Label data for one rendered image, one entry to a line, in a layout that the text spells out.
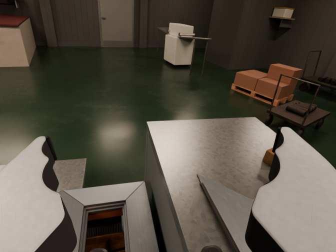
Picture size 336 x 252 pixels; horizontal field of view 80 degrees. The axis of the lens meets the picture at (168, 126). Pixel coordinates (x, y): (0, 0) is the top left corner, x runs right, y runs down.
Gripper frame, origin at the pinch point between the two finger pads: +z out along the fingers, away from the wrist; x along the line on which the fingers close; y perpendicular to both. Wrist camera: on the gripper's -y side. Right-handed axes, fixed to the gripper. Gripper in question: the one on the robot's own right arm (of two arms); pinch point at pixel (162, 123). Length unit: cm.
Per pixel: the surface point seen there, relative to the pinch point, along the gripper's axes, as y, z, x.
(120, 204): 60, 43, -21
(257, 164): 45, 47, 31
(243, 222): 41.0, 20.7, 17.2
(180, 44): 82, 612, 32
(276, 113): 138, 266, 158
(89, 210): 59, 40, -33
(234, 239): 40.5, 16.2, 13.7
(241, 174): 44, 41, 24
